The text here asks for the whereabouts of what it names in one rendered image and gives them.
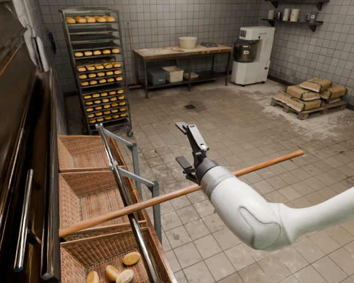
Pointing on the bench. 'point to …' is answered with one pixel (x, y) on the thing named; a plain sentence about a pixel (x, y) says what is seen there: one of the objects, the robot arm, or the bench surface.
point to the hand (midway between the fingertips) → (180, 142)
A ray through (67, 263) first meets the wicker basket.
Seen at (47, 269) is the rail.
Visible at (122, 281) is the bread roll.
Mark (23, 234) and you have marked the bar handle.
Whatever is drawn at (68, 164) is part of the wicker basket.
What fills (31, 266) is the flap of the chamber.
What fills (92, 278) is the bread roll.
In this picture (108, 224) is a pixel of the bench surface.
